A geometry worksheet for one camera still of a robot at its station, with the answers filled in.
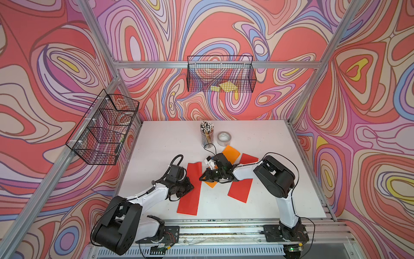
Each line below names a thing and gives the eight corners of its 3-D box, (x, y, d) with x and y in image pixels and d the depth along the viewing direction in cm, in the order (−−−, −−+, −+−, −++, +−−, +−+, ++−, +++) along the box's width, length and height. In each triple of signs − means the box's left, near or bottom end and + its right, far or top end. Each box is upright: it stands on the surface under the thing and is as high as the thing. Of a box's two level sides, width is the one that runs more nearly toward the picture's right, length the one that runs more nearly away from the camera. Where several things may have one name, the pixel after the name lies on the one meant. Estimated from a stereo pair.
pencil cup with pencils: (199, 145, 107) (198, 127, 94) (204, 138, 111) (203, 120, 98) (209, 149, 105) (210, 131, 92) (213, 142, 109) (214, 123, 96)
